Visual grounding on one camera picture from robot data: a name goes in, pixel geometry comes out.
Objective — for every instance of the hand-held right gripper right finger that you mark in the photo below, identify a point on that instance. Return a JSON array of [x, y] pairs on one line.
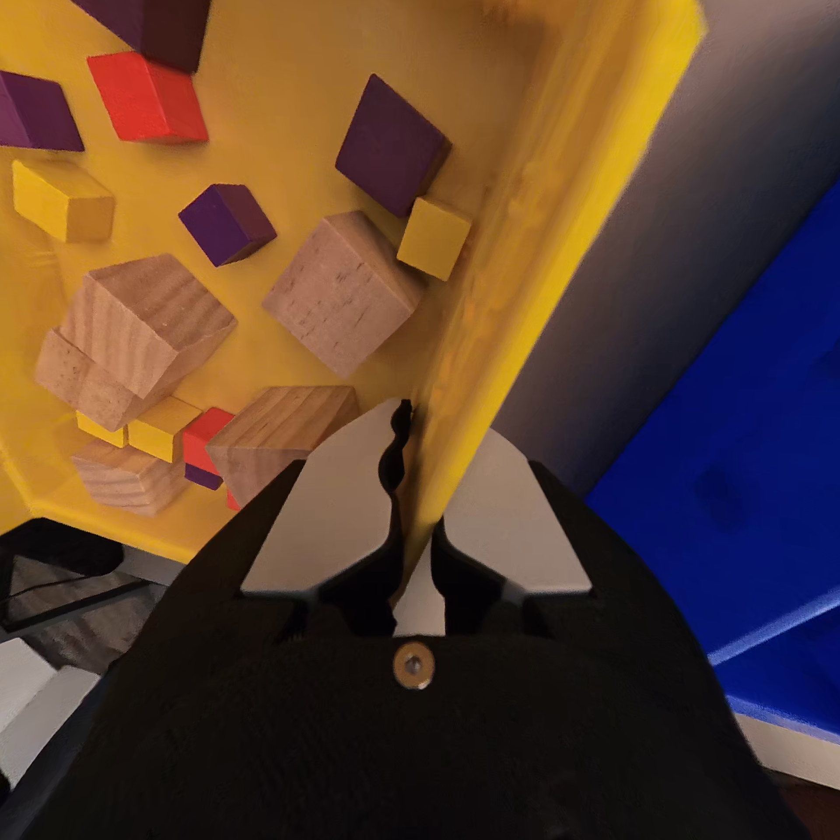
[[518, 518]]

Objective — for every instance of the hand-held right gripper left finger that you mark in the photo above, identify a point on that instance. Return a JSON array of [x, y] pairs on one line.
[[321, 525]]

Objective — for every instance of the blue plastic bin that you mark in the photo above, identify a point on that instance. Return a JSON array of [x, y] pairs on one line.
[[722, 492]]

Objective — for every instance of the pile of wooden cubes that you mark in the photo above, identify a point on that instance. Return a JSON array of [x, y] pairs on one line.
[[229, 262]]

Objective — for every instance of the yellow plastic bin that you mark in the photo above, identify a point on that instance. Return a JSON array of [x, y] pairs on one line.
[[295, 98]]

